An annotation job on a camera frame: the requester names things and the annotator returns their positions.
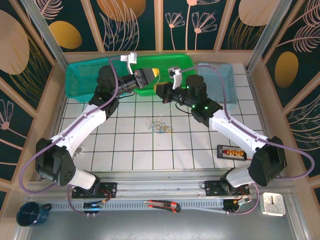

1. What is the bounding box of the thin white cable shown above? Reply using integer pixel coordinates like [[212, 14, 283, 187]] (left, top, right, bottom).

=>
[[156, 73, 176, 121], [147, 117, 163, 131]]

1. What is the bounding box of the thin yellow cable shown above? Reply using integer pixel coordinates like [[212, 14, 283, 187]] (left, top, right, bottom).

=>
[[158, 124, 174, 135]]

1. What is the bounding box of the green plastic mesh basket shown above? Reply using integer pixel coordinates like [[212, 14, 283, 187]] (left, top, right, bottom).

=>
[[128, 53, 196, 98]]

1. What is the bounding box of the teal plastic mesh basket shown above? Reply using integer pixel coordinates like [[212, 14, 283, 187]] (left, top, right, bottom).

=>
[[65, 58, 133, 103]]

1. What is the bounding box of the light blue plastic basket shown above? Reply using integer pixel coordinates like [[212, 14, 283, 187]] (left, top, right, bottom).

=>
[[193, 62, 238, 111]]

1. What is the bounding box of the black board with orange connectors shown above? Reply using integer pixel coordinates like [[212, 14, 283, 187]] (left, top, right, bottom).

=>
[[216, 144, 252, 161]]

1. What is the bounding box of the red black box cutter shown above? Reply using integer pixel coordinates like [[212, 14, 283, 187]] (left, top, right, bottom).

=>
[[143, 199, 182, 214]]

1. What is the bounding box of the small controller board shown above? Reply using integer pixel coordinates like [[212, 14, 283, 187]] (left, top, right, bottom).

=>
[[83, 201, 105, 210], [223, 197, 252, 210]]

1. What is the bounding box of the white square alarm clock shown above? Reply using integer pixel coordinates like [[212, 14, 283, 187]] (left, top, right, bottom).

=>
[[259, 191, 286, 217]]

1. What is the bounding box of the dark blue mug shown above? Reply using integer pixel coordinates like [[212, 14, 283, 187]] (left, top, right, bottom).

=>
[[16, 201, 53, 228]]

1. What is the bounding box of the aluminium frame post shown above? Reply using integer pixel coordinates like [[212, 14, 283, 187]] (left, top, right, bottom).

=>
[[20, 0, 68, 67], [245, 0, 293, 74]]

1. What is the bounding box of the aluminium mounting rail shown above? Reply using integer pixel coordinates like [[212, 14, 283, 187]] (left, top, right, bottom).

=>
[[24, 167, 295, 201]]

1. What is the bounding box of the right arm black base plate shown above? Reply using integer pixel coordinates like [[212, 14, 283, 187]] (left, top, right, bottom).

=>
[[204, 179, 251, 197]]

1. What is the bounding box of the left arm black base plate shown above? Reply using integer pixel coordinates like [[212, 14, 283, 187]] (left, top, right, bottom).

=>
[[71, 181, 118, 199]]

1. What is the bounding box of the grey slotted cable duct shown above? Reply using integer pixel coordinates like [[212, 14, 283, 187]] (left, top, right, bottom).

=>
[[51, 199, 226, 212]]

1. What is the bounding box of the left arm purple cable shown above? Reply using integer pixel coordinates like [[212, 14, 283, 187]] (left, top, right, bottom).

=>
[[18, 56, 126, 216]]

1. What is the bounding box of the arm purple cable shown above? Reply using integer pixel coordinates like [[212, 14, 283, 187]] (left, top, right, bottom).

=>
[[178, 64, 315, 216], [18, 56, 126, 216]]

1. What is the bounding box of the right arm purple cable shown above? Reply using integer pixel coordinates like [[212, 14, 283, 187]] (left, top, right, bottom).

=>
[[178, 64, 315, 216]]

